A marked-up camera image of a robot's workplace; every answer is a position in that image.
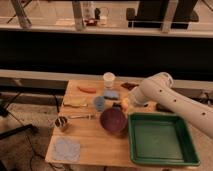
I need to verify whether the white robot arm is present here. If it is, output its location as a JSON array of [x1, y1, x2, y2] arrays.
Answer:
[[128, 72, 213, 139]]

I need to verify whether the purple bowl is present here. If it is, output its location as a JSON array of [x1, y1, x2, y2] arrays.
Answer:
[[99, 108, 127, 134]]

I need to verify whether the blue sponge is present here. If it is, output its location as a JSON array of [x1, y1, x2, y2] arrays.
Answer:
[[103, 90, 119, 100]]

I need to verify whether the white plastic cup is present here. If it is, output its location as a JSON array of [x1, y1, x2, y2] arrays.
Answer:
[[103, 72, 115, 89]]

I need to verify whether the blue small cup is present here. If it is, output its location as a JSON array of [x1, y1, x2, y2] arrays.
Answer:
[[94, 96, 105, 111]]

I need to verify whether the orange carrot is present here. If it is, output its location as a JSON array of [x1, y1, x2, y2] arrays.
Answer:
[[78, 86, 96, 94]]

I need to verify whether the brown grape bunch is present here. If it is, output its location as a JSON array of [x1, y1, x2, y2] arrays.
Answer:
[[121, 82, 139, 90]]

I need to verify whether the yellow banana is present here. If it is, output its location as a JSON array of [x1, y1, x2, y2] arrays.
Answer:
[[63, 97, 87, 108]]

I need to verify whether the metal fork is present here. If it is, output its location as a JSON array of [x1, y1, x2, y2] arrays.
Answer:
[[68, 114, 95, 119]]

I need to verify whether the black rectangular block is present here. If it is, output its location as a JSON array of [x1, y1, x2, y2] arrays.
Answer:
[[156, 103, 173, 113]]

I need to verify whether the small metal can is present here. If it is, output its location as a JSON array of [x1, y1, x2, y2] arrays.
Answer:
[[55, 116, 68, 131]]

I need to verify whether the green plastic tray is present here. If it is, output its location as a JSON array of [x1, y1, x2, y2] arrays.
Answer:
[[128, 113, 200, 167]]

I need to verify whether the blue cloth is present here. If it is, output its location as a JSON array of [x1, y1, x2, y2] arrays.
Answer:
[[52, 138, 81, 162]]

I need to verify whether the black handled spatula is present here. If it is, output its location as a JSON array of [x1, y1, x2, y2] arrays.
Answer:
[[112, 103, 122, 110]]

